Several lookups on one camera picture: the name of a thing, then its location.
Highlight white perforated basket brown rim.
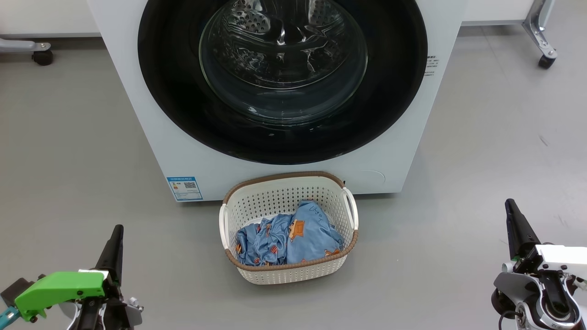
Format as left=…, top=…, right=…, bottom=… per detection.
left=219, top=171, right=359, bottom=286

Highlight glass washing machine door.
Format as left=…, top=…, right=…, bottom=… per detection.
left=138, top=0, right=428, bottom=165

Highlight teal connector camera cable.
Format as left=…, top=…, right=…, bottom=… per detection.
left=0, top=306, right=21, bottom=327

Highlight white front-load washing machine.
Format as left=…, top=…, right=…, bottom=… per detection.
left=87, top=0, right=466, bottom=202

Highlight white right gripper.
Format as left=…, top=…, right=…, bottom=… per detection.
left=502, top=198, right=587, bottom=278

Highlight left cart leg with caster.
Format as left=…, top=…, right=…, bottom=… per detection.
left=0, top=0, right=101, bottom=66

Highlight blue energy label sticker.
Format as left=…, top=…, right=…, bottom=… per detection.
left=166, top=176, right=203, bottom=202

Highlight blue pyjama top with writing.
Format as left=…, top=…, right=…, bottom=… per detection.
left=285, top=200, right=344, bottom=264

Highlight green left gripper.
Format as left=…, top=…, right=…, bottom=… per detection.
left=14, top=225, right=124, bottom=330

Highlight blue printed pyjama trousers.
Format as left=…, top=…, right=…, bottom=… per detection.
left=235, top=213, right=294, bottom=266

